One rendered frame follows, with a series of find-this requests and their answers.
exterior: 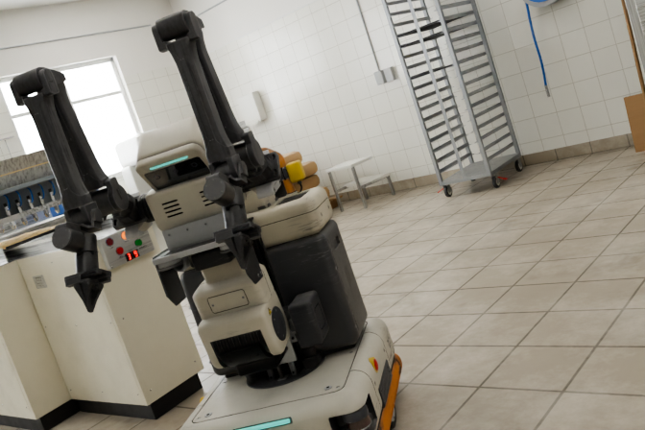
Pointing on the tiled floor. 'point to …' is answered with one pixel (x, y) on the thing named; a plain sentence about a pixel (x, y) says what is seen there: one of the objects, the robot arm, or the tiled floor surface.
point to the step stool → (357, 179)
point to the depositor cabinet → (28, 362)
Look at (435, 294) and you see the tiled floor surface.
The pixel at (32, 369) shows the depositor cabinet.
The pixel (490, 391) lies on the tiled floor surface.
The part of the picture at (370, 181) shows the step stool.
